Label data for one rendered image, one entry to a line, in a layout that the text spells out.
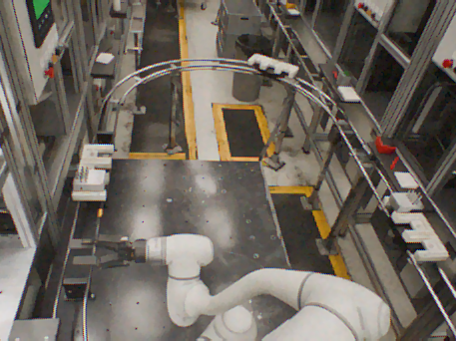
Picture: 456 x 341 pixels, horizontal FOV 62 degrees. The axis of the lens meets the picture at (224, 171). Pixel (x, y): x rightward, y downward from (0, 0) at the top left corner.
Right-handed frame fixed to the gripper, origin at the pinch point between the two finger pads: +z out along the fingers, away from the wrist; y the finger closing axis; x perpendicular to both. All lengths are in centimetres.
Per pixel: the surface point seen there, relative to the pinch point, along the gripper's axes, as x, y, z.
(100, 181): -52, -20, 2
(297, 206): -121, -111, -131
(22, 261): -12.1, -21.3, 24.6
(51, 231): -36, -34, 22
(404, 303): -37, -113, -182
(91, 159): -73, -24, 10
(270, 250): -31, -44, -77
